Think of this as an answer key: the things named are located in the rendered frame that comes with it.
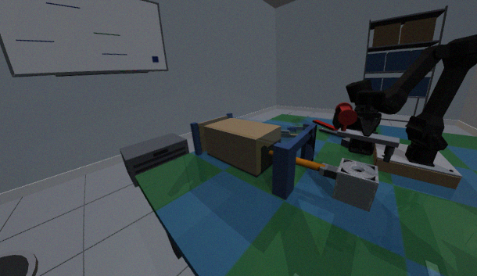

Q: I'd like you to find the red rectangular bar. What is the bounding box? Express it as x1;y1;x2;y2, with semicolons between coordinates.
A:
312;120;339;131

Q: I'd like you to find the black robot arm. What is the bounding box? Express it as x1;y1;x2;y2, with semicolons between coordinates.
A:
346;35;477;167

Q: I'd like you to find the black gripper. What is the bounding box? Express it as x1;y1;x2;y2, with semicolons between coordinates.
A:
348;90;386;156

